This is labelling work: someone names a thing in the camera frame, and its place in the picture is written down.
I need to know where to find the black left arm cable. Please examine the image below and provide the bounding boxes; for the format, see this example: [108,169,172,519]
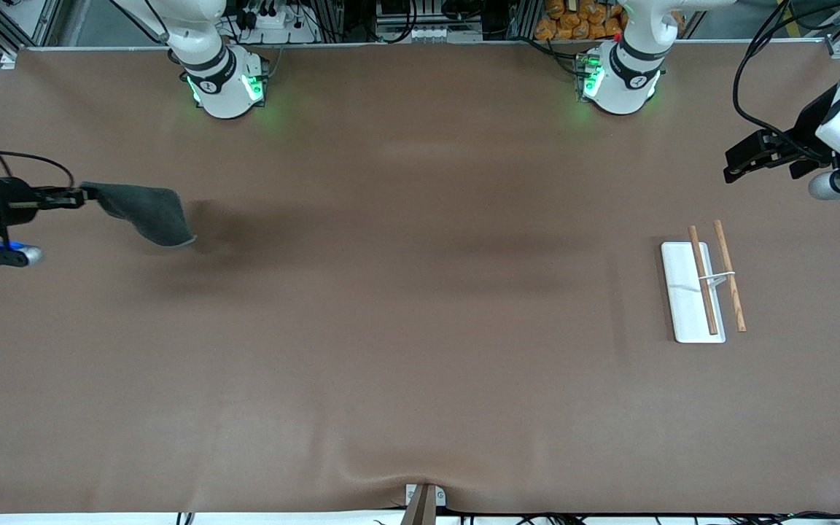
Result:
[732,0,800,143]

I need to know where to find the grey-blue microfibre towel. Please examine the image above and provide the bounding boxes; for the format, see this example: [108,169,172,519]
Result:
[81,182,197,249]

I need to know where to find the metal table edge bracket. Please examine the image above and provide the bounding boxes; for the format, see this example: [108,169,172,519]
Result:
[400,483,447,525]

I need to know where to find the large table cover mat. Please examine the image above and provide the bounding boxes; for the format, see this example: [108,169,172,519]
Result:
[0,40,840,515]

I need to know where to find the bag of orange snacks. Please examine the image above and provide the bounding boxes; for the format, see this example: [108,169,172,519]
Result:
[534,0,685,41]

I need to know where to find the white rack with wooden rods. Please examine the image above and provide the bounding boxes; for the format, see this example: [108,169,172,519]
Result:
[661,220,747,343]

